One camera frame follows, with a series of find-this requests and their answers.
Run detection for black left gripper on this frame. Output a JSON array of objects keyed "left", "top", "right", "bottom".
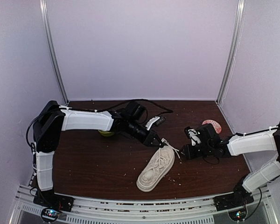
[{"left": 126, "top": 119, "right": 164, "bottom": 148}]

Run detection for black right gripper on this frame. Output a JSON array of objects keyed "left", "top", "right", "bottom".
[{"left": 179, "top": 143, "right": 212, "bottom": 161}]

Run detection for white lace sneaker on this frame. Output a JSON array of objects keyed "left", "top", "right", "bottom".
[{"left": 136, "top": 138, "right": 181, "bottom": 192}]

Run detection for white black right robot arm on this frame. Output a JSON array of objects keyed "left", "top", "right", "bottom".
[{"left": 182, "top": 122, "right": 280, "bottom": 211}]

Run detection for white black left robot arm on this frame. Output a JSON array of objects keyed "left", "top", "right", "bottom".
[{"left": 29, "top": 100, "right": 164, "bottom": 212}]

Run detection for red white patterned bowl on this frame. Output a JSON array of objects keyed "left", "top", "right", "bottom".
[{"left": 202, "top": 119, "right": 222, "bottom": 134}]

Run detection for green bowl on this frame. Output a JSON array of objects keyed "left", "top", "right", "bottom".
[{"left": 98, "top": 130, "right": 115, "bottom": 137}]

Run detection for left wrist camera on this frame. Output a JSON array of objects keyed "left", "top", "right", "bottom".
[{"left": 145, "top": 115, "right": 166, "bottom": 131}]

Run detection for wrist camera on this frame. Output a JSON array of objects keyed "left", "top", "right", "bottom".
[
  {"left": 184, "top": 126, "right": 201, "bottom": 146},
  {"left": 145, "top": 115, "right": 166, "bottom": 131}
]

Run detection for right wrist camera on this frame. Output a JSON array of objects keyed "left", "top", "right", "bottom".
[{"left": 184, "top": 126, "right": 201, "bottom": 146}]

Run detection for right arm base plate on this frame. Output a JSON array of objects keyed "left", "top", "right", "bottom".
[{"left": 213, "top": 192, "right": 254, "bottom": 211}]

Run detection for aluminium front rail base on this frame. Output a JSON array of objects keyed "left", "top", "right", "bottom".
[{"left": 9, "top": 184, "right": 278, "bottom": 224}]

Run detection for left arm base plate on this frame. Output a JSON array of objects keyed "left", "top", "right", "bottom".
[{"left": 33, "top": 190, "right": 74, "bottom": 212}]

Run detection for right aluminium frame post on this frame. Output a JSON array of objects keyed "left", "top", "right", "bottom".
[{"left": 217, "top": 0, "right": 246, "bottom": 105}]

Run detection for aluminium frame post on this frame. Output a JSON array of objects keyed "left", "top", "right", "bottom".
[
  {"left": 39, "top": 0, "right": 70, "bottom": 105},
  {"left": 217, "top": 0, "right": 246, "bottom": 105}
]

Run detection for left aluminium frame post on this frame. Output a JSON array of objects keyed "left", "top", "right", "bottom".
[{"left": 39, "top": 0, "right": 70, "bottom": 105}]

